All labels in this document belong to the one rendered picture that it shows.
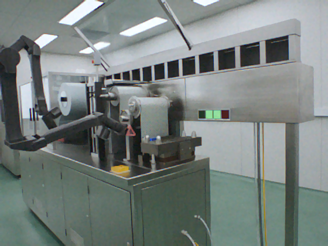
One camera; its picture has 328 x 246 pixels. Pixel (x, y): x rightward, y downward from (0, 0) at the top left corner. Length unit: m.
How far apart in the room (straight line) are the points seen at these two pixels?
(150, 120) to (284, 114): 0.81
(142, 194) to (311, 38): 3.13
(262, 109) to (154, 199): 0.76
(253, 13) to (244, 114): 2.95
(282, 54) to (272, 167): 2.78
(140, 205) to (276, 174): 2.98
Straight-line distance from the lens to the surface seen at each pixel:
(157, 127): 1.68
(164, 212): 1.48
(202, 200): 1.72
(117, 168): 1.38
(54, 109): 1.77
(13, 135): 1.20
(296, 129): 1.55
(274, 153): 4.01
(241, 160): 4.29
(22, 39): 1.74
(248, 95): 1.46
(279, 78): 1.39
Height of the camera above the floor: 1.25
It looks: 4 degrees down
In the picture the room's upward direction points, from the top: 2 degrees counter-clockwise
